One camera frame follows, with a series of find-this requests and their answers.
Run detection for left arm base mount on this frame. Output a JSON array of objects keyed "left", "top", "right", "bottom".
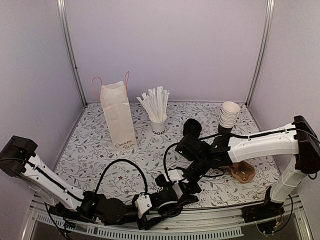
[{"left": 48, "top": 202, "right": 92, "bottom": 223}]

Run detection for aluminium front rail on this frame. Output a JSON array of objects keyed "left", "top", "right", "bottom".
[{"left": 22, "top": 194, "right": 315, "bottom": 240}]

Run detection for black paper coffee cup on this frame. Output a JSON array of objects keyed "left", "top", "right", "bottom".
[{"left": 154, "top": 183, "right": 183, "bottom": 217}]

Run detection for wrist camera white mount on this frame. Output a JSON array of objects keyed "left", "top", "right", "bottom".
[
  {"left": 155, "top": 169, "right": 186, "bottom": 186},
  {"left": 132, "top": 193, "right": 153, "bottom": 219}
]

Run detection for stack of paper cups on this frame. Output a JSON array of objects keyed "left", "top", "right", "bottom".
[{"left": 218, "top": 101, "right": 241, "bottom": 134}]

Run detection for brown cardboard cup carrier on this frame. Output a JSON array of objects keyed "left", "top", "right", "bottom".
[{"left": 221, "top": 161, "right": 256, "bottom": 184}]

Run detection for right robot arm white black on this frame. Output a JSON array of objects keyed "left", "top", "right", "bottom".
[{"left": 167, "top": 115, "right": 320, "bottom": 218}]

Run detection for white paper bag orange handles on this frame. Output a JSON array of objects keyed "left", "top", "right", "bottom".
[{"left": 94, "top": 71, "right": 138, "bottom": 151}]

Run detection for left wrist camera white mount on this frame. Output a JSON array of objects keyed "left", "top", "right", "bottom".
[{"left": 132, "top": 193, "right": 153, "bottom": 219}]

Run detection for white cup holding straws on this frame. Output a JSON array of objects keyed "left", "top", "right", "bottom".
[{"left": 151, "top": 119, "right": 167, "bottom": 135}]

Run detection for right aluminium frame post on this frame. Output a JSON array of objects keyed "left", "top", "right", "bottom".
[{"left": 245, "top": 0, "right": 275, "bottom": 108}]

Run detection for floral table mat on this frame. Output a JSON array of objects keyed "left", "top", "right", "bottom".
[{"left": 55, "top": 102, "right": 280, "bottom": 209}]

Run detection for bundle of white wrapped straws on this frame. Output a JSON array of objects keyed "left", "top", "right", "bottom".
[{"left": 136, "top": 86, "right": 170, "bottom": 123}]

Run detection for aluminium frame post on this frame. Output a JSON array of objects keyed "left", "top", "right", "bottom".
[
  {"left": 245, "top": 0, "right": 275, "bottom": 108},
  {"left": 56, "top": 0, "right": 88, "bottom": 108}
]

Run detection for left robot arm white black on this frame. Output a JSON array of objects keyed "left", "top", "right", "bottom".
[{"left": 0, "top": 135, "right": 183, "bottom": 230}]

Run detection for left aluminium frame post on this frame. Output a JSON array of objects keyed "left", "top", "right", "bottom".
[{"left": 56, "top": 0, "right": 88, "bottom": 108}]

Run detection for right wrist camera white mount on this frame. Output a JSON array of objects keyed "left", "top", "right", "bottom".
[{"left": 155, "top": 169, "right": 186, "bottom": 186}]

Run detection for stack of black cup lids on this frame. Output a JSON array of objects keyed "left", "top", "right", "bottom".
[{"left": 182, "top": 118, "right": 202, "bottom": 138}]

